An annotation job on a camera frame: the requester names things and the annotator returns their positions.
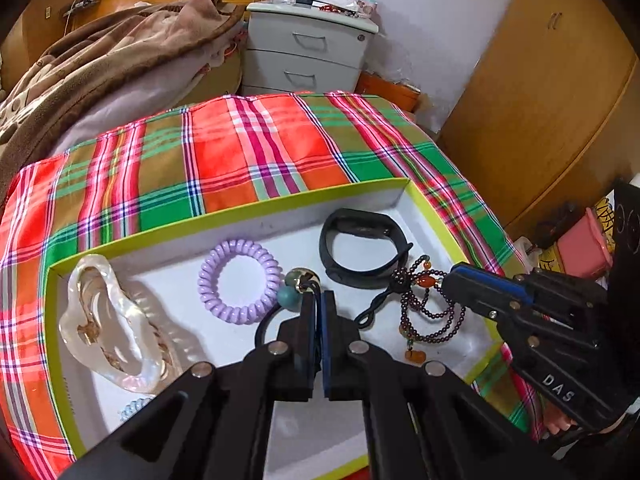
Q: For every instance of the person's right hand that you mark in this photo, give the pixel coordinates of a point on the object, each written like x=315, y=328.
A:
x=556, y=422

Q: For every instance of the grey nightstand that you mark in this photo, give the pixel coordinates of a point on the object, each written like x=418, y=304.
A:
x=300, y=60

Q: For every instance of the wooden wardrobe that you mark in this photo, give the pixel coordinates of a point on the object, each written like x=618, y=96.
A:
x=30, y=45

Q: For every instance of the white tray with green rim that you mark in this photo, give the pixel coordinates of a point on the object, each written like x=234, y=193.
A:
x=280, y=240

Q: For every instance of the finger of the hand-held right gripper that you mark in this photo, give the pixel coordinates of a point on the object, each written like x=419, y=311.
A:
x=470, y=297
x=487, y=280

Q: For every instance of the pearl hair claw clip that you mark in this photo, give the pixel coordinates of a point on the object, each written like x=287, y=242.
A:
x=100, y=360

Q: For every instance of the orange box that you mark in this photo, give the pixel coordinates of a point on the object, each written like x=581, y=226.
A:
x=387, y=92

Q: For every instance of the black power strip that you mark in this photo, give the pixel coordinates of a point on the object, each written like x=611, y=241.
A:
x=82, y=0

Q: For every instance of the plaid cloth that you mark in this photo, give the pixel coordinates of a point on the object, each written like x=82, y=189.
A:
x=225, y=160

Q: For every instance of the large wooden cabinet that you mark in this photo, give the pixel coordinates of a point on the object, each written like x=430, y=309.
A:
x=550, y=85

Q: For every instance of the brown blanket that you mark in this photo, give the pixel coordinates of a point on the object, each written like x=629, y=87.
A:
x=100, y=60

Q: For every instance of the black wristband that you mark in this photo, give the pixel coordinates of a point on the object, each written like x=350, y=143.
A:
x=360, y=220

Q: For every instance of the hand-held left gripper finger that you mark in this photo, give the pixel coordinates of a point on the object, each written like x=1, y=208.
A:
x=317, y=340
x=329, y=340

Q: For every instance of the pink plastic container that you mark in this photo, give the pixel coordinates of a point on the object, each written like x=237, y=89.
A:
x=582, y=247

